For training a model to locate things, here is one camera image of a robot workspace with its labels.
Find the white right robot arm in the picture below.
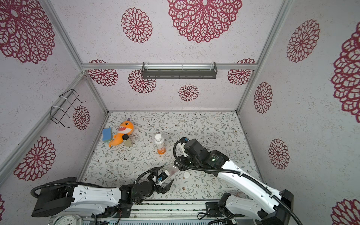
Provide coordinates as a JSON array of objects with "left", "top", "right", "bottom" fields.
[{"left": 172, "top": 137, "right": 302, "bottom": 225}]

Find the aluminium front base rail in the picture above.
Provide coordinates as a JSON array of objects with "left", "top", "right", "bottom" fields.
[{"left": 50, "top": 193, "right": 287, "bottom": 225}]

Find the blue green sponge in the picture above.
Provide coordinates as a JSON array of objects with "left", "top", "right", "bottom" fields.
[{"left": 102, "top": 127, "right": 113, "bottom": 143}]

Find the orange shark plush toy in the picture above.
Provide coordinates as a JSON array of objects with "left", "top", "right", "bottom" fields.
[{"left": 109, "top": 118, "right": 134, "bottom": 148}]

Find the black wire wall rack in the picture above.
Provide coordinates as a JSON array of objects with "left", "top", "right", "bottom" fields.
[{"left": 49, "top": 89, "right": 86, "bottom": 128}]

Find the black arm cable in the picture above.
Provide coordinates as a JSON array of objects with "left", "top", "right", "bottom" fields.
[
  {"left": 30, "top": 168, "right": 154, "bottom": 199},
  {"left": 172, "top": 137, "right": 304, "bottom": 225}
]

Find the grey wall shelf rail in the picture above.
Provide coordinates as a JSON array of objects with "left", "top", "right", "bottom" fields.
[{"left": 141, "top": 62, "right": 218, "bottom": 80}]

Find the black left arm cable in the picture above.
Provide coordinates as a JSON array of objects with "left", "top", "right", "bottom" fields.
[{"left": 30, "top": 168, "right": 154, "bottom": 199}]

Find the white bottle orange base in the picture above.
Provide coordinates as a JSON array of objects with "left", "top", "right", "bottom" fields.
[{"left": 154, "top": 137, "right": 167, "bottom": 155}]

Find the white round bottle cap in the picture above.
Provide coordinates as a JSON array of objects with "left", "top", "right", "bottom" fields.
[{"left": 155, "top": 134, "right": 163, "bottom": 142}]

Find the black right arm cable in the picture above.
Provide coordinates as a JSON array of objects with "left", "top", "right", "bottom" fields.
[{"left": 172, "top": 137, "right": 304, "bottom": 225}]

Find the black capped square bottle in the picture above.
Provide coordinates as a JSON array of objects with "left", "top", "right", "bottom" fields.
[{"left": 122, "top": 134, "right": 132, "bottom": 147}]

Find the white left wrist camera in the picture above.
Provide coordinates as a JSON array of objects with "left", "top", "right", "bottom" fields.
[{"left": 153, "top": 172, "right": 167, "bottom": 186}]

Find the white dial gauge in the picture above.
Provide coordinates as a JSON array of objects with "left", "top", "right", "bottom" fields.
[{"left": 52, "top": 215, "right": 83, "bottom": 225}]

